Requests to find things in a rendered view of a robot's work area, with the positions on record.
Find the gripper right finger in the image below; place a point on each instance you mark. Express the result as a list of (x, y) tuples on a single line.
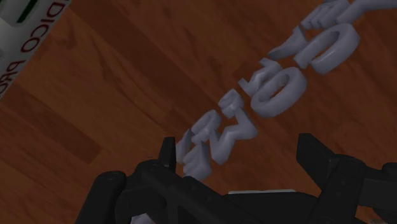
[(338, 180)]

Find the white box with red lettering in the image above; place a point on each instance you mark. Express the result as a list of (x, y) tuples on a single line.
[(23, 34)]

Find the grey block letters ornament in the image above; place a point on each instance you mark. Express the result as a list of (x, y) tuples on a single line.
[(266, 90)]

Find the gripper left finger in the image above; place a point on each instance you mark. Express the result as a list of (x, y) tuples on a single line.
[(161, 189)]

